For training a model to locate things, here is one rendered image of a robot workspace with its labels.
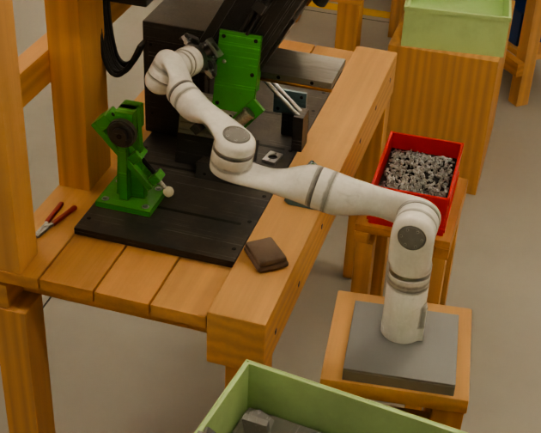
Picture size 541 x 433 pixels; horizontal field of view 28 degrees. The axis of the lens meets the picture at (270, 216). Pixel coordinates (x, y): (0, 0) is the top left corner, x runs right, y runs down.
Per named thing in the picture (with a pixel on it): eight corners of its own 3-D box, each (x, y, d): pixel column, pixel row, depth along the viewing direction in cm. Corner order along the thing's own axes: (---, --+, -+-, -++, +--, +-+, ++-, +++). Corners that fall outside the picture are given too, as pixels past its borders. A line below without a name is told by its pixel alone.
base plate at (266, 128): (342, 76, 347) (343, 70, 346) (234, 268, 259) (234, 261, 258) (219, 54, 356) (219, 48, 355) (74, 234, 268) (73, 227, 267)
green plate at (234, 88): (261, 108, 290) (270, 31, 283) (252, 114, 283) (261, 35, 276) (221, 101, 293) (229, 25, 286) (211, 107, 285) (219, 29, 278)
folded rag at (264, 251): (243, 250, 262) (243, 240, 260) (273, 244, 264) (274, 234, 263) (258, 273, 254) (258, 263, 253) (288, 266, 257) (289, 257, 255)
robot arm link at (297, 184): (201, 178, 233) (311, 218, 229) (208, 143, 227) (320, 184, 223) (216, 155, 240) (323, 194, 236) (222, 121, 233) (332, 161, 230)
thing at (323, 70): (344, 69, 301) (345, 58, 300) (331, 94, 289) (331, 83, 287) (213, 46, 310) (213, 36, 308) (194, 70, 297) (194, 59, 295)
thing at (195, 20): (238, 95, 328) (241, -10, 309) (204, 143, 304) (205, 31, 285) (182, 85, 332) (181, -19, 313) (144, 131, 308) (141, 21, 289)
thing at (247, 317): (392, 92, 367) (398, 51, 359) (263, 375, 247) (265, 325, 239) (353, 85, 370) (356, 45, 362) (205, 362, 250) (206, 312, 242)
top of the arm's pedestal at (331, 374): (470, 321, 257) (471, 307, 255) (466, 414, 231) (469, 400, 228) (337, 302, 261) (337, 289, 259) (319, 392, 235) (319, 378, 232)
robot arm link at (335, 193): (328, 158, 231) (316, 180, 223) (448, 201, 227) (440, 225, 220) (318, 192, 236) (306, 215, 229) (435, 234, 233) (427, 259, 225)
